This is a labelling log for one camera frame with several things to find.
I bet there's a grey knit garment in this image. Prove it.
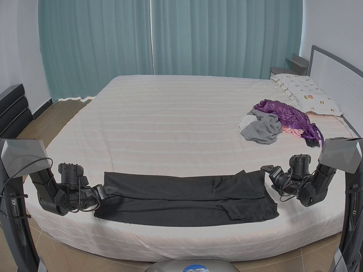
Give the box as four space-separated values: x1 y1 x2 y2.
240 114 282 146

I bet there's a black cable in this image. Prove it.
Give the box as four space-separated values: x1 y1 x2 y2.
0 158 54 195

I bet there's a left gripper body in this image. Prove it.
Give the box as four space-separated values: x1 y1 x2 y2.
86 184 108 206

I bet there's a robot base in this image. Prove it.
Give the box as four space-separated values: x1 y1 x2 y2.
145 260 237 272

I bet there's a black T-shirt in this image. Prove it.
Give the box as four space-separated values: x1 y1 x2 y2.
94 169 280 227

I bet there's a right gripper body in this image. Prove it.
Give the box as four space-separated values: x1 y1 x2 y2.
268 166 287 191

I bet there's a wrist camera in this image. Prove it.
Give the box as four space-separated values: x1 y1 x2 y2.
289 154 312 177
58 163 84 185

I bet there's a pink garment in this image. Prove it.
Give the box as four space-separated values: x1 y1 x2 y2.
282 126 304 139

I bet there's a blue-green curtain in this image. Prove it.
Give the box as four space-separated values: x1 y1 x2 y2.
153 0 304 81
38 0 154 103

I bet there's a white garment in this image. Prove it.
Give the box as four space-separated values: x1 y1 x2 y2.
239 116 256 131

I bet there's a black chest of drawers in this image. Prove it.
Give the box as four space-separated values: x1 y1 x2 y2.
0 84 33 139

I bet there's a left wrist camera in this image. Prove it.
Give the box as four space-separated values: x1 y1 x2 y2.
58 163 84 185

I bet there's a white printed pillow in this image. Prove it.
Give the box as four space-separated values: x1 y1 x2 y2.
270 73 344 116

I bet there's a purple satin garment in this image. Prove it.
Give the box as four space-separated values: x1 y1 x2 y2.
253 99 325 148

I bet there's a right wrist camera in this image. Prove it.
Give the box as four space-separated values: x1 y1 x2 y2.
289 154 312 177

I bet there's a bed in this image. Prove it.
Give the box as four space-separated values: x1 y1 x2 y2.
24 45 363 264

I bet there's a grey bedside table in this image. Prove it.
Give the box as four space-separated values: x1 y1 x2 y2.
270 53 309 78

